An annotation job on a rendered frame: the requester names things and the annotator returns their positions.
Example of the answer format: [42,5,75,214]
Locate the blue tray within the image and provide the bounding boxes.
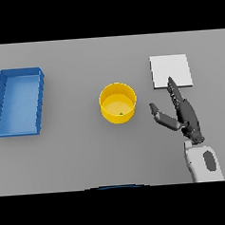
[0,66,49,139]

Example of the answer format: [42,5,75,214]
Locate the flat pale square scale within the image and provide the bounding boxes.
[148,53,195,91]

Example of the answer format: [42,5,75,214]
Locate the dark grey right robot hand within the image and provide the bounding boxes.
[146,74,206,148]

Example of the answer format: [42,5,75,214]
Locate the yellow bowl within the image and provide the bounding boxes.
[97,81,139,125]

